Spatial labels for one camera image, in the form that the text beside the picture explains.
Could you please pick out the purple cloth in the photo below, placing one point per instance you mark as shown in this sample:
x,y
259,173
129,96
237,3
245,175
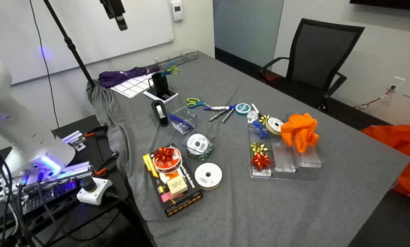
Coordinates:
x,y
122,77

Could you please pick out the ribbon spool in clear case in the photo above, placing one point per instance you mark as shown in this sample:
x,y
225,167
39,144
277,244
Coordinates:
x,y
199,145

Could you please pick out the black white ink pad box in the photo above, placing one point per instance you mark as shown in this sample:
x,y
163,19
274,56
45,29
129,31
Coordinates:
x,y
170,96

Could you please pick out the large red gift bow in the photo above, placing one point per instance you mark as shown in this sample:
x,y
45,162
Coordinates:
x,y
166,156

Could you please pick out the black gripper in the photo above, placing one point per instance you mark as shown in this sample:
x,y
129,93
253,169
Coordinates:
x,y
109,7

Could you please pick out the large white ribbon spool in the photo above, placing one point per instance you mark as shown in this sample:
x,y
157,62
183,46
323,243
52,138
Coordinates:
x,y
208,175

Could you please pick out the white emergency stop box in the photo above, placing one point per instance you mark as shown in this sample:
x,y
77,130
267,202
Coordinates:
x,y
94,192

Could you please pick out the white gold ribbon spool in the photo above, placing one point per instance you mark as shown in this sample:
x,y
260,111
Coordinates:
x,y
274,125

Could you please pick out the black flat box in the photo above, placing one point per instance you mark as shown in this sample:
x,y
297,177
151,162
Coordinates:
x,y
183,203

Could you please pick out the clear acrylic box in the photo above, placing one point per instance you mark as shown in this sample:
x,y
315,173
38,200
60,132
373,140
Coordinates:
x,y
183,121

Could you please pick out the blue ribbon bow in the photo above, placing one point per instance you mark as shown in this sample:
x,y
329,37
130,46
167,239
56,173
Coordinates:
x,y
259,129

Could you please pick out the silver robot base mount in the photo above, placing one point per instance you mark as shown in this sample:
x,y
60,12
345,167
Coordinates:
x,y
53,180

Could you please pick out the orange fabric bundle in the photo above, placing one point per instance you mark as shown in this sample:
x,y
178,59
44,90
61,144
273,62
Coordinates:
x,y
300,130

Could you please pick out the small red gift bow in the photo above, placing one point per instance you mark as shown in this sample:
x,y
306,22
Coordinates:
x,y
260,160

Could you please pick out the black wall screen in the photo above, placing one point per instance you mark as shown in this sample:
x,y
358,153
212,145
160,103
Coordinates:
x,y
386,3

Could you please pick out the small gold gift bow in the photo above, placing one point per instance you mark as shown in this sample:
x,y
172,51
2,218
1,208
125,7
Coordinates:
x,y
259,148

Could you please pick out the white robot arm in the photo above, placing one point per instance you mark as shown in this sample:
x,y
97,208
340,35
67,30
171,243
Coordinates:
x,y
16,123

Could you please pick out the blue tape roll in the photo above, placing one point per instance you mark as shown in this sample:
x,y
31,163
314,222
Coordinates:
x,y
242,108

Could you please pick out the clear acrylic tray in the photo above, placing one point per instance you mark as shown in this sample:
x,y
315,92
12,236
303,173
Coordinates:
x,y
260,173
310,159
284,162

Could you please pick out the orange plastic bag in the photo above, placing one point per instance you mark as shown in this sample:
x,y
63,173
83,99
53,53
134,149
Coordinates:
x,y
403,145

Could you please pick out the white thermostat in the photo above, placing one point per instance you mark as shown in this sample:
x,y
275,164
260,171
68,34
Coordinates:
x,y
177,9

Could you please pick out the purple capped white marker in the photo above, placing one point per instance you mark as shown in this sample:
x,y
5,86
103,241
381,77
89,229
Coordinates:
x,y
216,107

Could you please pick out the whiteboard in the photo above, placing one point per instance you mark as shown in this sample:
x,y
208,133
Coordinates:
x,y
12,31

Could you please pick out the black office chair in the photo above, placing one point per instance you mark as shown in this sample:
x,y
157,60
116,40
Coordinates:
x,y
321,49

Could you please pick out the small white tape roll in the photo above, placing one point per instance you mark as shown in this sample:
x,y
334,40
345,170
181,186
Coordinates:
x,y
252,115

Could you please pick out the white grid paper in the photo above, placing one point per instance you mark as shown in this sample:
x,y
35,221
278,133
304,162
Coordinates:
x,y
133,86

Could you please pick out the black tripod pole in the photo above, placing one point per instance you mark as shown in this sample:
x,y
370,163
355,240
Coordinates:
x,y
71,45

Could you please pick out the cream sticky note pad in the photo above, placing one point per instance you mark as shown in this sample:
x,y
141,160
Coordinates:
x,y
177,185

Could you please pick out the yellow marker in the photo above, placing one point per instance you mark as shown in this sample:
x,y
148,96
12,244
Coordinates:
x,y
149,164

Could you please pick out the black tape dispenser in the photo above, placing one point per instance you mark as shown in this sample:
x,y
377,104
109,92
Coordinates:
x,y
160,114

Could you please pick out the gray tablecloth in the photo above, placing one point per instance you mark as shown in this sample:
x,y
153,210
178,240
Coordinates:
x,y
277,206

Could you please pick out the white wall outlet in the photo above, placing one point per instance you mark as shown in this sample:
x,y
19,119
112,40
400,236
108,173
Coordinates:
x,y
397,82

